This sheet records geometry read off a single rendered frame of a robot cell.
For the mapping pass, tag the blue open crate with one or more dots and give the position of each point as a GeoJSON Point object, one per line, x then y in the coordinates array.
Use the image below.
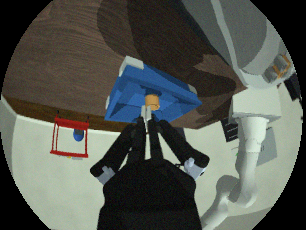
{"type": "Point", "coordinates": [128, 107]}

